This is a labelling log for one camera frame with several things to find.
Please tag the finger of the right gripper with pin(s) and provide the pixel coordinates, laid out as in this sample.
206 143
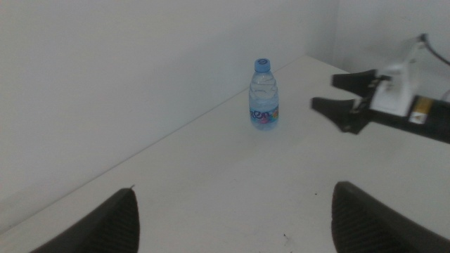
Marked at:
344 112
355 81

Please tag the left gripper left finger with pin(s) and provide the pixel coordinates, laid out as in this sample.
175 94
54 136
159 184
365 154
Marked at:
109 228

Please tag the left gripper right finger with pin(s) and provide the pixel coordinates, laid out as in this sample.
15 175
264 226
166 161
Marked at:
365 225

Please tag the clear water bottle blue cap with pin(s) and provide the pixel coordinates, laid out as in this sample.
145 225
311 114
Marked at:
263 98

